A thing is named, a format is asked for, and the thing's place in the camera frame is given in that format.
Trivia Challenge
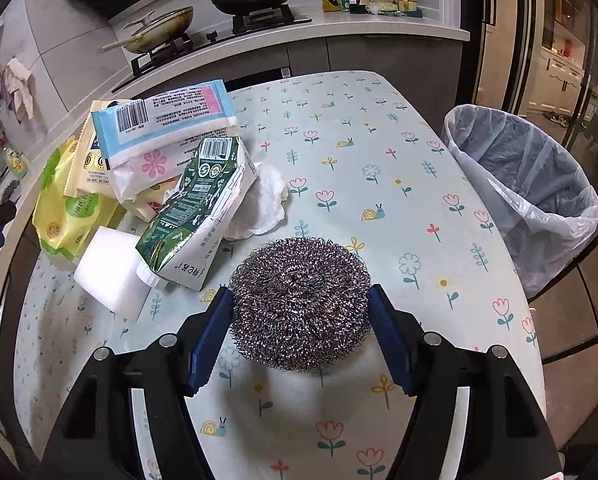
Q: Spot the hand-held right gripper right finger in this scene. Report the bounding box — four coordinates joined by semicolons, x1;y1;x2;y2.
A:
368;284;567;480

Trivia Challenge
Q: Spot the grey kitchen cabinet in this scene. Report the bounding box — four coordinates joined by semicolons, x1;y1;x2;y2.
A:
289;35;472;111

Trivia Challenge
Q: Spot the white pink flower packet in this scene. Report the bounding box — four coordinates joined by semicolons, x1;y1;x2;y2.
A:
110;132;200;206

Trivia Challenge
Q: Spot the crumpled white tissue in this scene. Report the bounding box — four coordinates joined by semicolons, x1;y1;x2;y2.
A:
224;162;287;241

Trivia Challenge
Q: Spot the blue lidded seasoning jar set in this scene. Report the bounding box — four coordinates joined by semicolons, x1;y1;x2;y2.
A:
379;0;424;18

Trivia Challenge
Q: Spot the green label bottle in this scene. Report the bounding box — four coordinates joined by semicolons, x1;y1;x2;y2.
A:
0;135;29;181

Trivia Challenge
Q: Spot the grey bin with clear liner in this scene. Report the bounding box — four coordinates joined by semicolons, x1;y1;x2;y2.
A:
441;106;598;301

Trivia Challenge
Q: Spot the green white carton packet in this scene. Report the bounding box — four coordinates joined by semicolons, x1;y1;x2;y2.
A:
135;136;260;292

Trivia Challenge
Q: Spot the cream frying pan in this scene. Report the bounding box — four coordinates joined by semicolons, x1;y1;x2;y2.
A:
102;6;195;55

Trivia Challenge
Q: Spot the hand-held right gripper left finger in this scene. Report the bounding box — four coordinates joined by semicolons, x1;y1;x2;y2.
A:
38;285;236;480

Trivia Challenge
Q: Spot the cream packet with blue label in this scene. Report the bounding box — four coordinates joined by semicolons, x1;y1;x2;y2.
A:
63;100;130;198

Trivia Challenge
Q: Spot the black built-in appliance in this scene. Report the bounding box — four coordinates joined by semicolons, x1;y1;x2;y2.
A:
219;66;292;93

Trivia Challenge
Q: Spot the white sideboard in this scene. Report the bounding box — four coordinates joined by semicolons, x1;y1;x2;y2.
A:
541;42;587;106

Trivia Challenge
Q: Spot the floral tablecloth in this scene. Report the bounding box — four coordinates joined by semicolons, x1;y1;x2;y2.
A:
12;70;550;480

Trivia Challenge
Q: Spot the black framed glass door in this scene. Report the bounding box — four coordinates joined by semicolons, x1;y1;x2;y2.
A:
479;0;598;361

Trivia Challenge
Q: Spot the steel wool scrubber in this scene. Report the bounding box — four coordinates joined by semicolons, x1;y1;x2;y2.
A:
228;237;372;373

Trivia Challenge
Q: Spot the white sponge block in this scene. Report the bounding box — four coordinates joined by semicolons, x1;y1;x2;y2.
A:
73;226;152;307

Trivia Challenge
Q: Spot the blue white barcode packet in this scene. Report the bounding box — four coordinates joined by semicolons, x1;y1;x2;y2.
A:
90;79;237;173

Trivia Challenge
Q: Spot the black gas stove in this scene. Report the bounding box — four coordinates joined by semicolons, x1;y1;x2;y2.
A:
112;4;312;93

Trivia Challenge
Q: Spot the yellow green wet wipes pack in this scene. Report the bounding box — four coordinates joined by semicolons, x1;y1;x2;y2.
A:
32;136;122;266

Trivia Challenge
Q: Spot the beige packet with red print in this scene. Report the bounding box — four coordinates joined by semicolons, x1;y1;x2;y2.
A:
124;180;180;222

